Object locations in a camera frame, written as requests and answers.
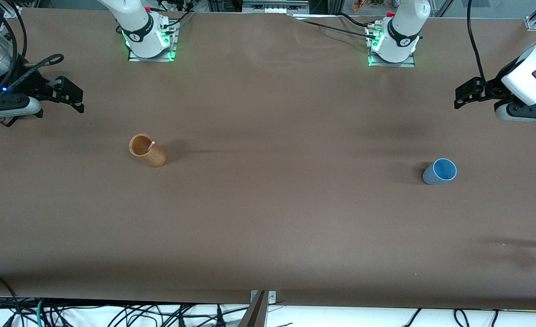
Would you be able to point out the pink chopstick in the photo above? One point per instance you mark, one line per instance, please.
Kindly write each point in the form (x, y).
(151, 146)

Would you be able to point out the silver table edge bracket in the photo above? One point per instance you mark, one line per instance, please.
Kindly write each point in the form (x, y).
(271, 297)

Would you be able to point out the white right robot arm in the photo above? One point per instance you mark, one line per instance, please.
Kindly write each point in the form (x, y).
(141, 32)

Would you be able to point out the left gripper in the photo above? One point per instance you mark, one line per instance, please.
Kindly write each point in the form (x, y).
(493, 86)

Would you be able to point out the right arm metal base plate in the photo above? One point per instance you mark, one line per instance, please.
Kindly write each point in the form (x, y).
(173, 45)

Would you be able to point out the bamboo cup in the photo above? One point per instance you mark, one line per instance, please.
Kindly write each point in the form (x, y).
(152, 158)

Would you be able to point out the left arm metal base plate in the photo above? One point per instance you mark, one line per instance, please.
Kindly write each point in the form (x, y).
(390, 65)

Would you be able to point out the dark metal strut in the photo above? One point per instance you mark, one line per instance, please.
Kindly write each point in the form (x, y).
(256, 315)

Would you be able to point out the blue cup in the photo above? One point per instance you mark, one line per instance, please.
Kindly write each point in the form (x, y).
(431, 176)

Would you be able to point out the orange background item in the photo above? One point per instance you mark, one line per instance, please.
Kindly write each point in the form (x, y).
(363, 5)

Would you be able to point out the white power strip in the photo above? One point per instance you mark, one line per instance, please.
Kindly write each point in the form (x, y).
(177, 5)

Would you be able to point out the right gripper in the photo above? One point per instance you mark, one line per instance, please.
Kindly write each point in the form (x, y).
(31, 81)

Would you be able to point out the grey metal box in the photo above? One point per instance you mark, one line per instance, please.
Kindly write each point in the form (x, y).
(275, 7)

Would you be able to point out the silver corner bracket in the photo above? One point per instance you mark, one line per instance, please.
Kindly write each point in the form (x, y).
(13, 12)

